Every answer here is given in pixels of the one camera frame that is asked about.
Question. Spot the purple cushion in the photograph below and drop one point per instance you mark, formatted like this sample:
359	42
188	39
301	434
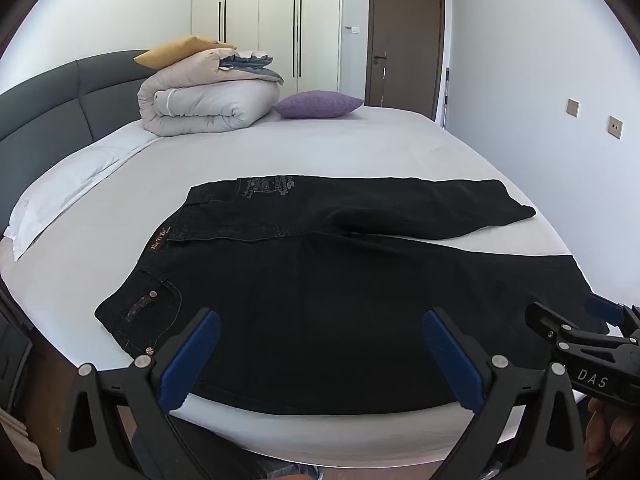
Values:
317	105

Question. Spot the yellow pillow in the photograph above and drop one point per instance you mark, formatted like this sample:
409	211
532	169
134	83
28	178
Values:
175	52

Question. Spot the black denim pants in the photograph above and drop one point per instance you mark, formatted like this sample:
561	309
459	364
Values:
325	320

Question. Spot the grey padded headboard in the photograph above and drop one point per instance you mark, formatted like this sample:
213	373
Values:
50	105

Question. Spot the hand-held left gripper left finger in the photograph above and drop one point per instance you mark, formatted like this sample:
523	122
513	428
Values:
192	355

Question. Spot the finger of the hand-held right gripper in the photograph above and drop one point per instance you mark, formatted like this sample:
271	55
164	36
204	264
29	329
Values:
607	307
575	340

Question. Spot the bed with white sheet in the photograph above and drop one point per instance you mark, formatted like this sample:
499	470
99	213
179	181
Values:
350	150

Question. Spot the white wardrobe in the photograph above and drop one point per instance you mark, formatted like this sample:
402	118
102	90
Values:
260	10

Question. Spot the white light switch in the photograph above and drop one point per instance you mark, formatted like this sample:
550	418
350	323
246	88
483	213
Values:
352	29

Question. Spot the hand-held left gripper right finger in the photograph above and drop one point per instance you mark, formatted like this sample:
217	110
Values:
450	355

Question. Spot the white pillow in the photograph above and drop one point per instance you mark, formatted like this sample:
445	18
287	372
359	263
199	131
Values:
65	185

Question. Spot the person's right hand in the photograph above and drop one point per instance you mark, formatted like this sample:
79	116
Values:
607	435

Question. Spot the folded beige duvet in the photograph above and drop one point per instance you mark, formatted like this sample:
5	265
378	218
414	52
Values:
200	105

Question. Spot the folded blue-grey cloth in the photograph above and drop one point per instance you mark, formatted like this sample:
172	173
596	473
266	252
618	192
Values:
255	67

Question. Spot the beige wall socket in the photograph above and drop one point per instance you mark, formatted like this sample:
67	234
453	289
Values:
573	107
615	127

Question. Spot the thin stick by door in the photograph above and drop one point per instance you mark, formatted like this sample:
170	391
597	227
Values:
445	95

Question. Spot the brown door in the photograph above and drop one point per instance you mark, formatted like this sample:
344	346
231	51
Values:
405	35

